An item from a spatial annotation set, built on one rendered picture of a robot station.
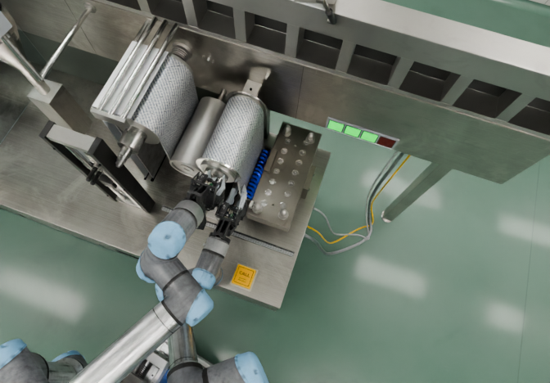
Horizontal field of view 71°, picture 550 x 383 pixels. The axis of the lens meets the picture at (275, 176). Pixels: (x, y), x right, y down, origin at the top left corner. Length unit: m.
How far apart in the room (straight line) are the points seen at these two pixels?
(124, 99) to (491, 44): 0.94
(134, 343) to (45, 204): 0.92
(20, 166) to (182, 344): 1.04
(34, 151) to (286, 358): 1.63
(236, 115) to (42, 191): 0.89
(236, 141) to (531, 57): 0.78
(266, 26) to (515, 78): 0.67
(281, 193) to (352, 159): 1.31
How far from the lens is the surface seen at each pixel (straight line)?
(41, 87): 1.59
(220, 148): 1.17
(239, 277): 1.45
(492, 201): 2.90
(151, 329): 0.96
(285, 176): 1.43
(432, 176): 1.90
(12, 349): 1.07
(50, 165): 1.81
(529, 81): 1.10
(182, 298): 0.95
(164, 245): 0.89
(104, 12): 1.43
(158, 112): 1.18
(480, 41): 1.07
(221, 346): 2.37
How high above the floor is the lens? 2.36
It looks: 68 degrees down
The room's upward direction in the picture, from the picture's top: 4 degrees clockwise
